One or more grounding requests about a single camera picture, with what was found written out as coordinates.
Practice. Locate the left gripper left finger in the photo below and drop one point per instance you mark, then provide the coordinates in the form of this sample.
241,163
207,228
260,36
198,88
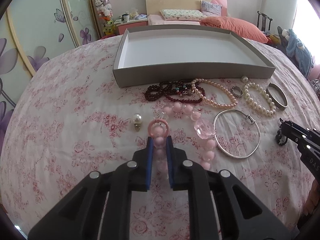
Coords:
98,207

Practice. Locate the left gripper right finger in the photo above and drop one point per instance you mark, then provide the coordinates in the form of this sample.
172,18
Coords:
220,206

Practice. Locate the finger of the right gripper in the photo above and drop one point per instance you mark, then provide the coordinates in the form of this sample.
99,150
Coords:
291,130

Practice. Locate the grey metal cuff bangle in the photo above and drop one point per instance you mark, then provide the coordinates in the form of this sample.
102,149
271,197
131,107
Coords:
278,96

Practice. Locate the thin silver bangle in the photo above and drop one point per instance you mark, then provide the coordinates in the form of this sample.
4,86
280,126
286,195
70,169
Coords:
237,134

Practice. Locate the pearl earring with gold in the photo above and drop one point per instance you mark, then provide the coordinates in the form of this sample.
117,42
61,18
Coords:
137,121

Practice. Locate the small pearl stud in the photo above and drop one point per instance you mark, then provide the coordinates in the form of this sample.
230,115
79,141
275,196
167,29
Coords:
244,79

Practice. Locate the blue plush clothing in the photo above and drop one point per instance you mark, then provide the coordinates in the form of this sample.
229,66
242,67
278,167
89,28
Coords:
296,48

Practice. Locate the pink floral tablecloth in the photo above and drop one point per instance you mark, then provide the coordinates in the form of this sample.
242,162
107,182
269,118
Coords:
72,119

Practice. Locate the black wooden chair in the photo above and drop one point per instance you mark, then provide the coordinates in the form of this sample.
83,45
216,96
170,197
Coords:
264,22

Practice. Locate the orange folded quilt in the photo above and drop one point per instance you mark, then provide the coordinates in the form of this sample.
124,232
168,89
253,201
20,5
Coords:
241,27

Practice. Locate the lilac patterned pillow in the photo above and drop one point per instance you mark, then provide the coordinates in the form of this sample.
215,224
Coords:
211,9

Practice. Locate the grey cardboard tray box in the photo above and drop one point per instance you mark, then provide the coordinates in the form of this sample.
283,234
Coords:
156,53

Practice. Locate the floral white pillow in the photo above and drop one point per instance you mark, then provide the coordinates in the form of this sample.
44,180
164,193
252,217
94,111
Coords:
182,15

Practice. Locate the bed with cream headboard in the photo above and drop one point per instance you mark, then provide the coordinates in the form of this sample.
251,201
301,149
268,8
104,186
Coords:
154,8

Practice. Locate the pink bedside table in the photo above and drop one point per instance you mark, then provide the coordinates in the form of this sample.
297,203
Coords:
121,26

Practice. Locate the floral sliding wardrobe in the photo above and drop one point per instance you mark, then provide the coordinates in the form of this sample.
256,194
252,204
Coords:
32,33

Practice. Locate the white mug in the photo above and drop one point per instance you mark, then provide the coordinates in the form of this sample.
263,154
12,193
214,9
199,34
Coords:
125,17

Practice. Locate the plush toy display tube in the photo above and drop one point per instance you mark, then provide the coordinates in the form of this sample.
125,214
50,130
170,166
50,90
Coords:
104,15

